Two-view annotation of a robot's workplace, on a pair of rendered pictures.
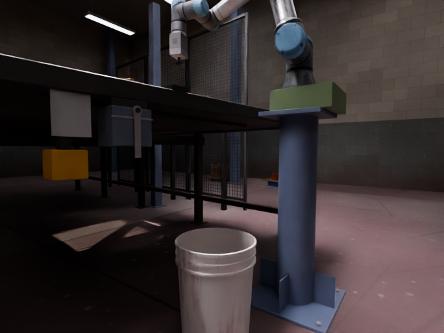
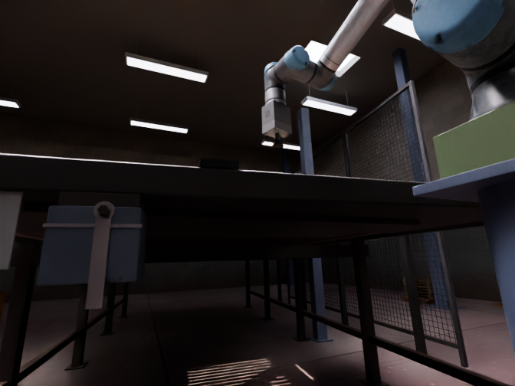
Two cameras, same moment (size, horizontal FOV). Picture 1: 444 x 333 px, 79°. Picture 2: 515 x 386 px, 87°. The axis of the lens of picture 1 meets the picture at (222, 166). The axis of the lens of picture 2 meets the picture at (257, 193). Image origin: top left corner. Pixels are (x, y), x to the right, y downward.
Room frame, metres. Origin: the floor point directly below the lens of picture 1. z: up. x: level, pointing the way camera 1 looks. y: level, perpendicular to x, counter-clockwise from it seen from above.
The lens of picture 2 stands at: (0.61, -0.17, 0.74)
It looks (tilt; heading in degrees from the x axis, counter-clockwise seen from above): 14 degrees up; 31
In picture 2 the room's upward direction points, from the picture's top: 2 degrees counter-clockwise
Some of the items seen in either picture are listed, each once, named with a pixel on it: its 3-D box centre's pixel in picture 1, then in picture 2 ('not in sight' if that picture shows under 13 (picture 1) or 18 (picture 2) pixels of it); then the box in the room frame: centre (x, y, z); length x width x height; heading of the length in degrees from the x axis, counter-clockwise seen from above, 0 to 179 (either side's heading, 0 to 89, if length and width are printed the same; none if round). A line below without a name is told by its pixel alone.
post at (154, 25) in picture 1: (155, 108); (310, 213); (3.28, 0.81, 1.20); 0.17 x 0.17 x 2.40; 48
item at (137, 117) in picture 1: (125, 129); (100, 247); (0.86, 0.31, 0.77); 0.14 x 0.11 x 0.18; 138
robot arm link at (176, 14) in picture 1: (179, 12); (275, 80); (1.39, 0.22, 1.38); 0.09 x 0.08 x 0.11; 63
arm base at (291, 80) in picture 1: (298, 81); (515, 100); (1.24, -0.35, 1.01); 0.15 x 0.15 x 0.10
